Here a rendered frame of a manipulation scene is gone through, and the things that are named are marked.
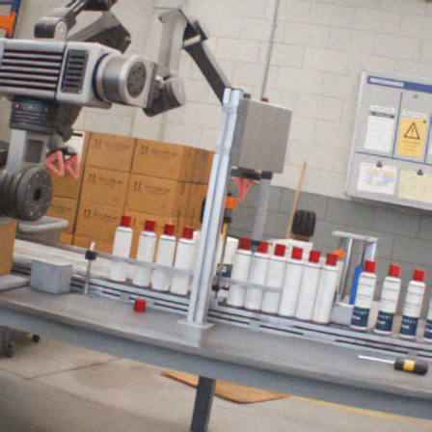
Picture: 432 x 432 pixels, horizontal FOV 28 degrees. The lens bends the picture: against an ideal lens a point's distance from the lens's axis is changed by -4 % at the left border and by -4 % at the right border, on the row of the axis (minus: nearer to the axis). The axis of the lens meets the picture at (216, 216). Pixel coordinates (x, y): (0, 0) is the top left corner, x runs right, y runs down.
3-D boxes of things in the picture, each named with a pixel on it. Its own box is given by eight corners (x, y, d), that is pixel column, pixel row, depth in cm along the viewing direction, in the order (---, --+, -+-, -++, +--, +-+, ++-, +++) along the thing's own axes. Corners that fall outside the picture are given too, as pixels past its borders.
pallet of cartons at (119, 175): (199, 333, 683) (229, 153, 676) (159, 347, 605) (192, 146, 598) (64, 300, 720) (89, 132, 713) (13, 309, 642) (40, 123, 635)
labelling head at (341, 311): (364, 321, 268) (380, 240, 267) (360, 327, 256) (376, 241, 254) (321, 313, 272) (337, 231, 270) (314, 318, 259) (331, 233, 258)
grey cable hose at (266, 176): (262, 246, 252) (274, 173, 251) (259, 247, 249) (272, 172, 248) (250, 244, 253) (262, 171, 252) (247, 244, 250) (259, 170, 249)
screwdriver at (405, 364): (426, 373, 225) (429, 363, 225) (426, 375, 223) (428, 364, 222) (357, 361, 231) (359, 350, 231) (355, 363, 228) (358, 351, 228)
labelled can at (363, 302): (366, 329, 255) (380, 261, 254) (364, 332, 250) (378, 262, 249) (350, 326, 256) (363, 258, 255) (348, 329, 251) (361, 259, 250)
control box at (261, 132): (283, 174, 254) (293, 109, 253) (238, 166, 243) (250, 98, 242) (259, 170, 262) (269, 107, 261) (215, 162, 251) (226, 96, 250)
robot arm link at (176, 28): (154, 7, 256) (183, -6, 252) (176, 38, 265) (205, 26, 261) (136, 104, 227) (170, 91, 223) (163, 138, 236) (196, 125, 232)
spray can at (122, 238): (127, 282, 275) (137, 216, 273) (121, 283, 269) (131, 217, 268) (112, 279, 276) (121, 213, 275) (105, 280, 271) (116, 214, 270)
